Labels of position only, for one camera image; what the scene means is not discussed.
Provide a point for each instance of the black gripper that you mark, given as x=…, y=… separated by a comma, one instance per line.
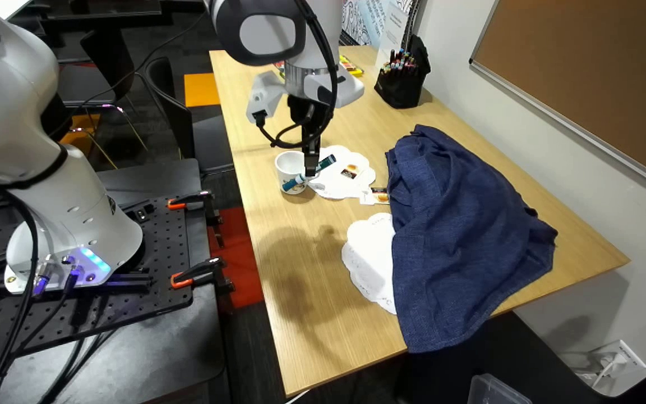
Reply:
x=310, y=110

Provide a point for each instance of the teal marker pen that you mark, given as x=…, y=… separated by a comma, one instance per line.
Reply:
x=325, y=163

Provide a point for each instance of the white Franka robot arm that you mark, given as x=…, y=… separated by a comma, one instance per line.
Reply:
x=53, y=203

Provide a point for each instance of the white printed ceramic cup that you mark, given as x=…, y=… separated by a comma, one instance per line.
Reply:
x=289, y=181

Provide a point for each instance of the small brown black item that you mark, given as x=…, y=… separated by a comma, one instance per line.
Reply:
x=349, y=172

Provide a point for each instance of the white plate with food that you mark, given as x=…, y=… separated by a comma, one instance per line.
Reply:
x=336, y=184

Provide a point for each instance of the small orange white item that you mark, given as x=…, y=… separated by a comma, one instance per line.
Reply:
x=376, y=195

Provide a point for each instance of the yellow crayon box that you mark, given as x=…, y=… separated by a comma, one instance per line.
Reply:
x=347, y=64

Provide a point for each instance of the black pen holder bag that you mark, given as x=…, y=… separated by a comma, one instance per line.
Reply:
x=399, y=86

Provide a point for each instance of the white paper doily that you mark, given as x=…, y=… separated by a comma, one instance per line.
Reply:
x=369, y=259

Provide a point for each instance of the bundle of coloured markers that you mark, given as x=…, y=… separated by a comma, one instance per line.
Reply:
x=397, y=61

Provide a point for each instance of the orange flat panel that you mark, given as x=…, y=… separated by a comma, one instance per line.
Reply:
x=199, y=90

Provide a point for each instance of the orange black clamp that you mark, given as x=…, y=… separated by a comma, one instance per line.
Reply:
x=187, y=201
x=190, y=275

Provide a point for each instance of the dark blue cloth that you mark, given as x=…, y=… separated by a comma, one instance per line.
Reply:
x=465, y=238

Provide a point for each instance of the grey robot cart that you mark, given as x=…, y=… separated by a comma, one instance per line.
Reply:
x=157, y=350

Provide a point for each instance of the brown cork board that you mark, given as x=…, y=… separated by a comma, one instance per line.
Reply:
x=600, y=75

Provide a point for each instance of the clear plastic bin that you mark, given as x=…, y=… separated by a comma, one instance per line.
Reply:
x=495, y=391

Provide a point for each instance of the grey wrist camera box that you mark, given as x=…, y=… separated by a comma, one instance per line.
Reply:
x=265, y=98

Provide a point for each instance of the white printed wall poster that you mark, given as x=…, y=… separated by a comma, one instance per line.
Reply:
x=375, y=20

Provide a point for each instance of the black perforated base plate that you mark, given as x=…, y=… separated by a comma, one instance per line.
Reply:
x=155, y=261

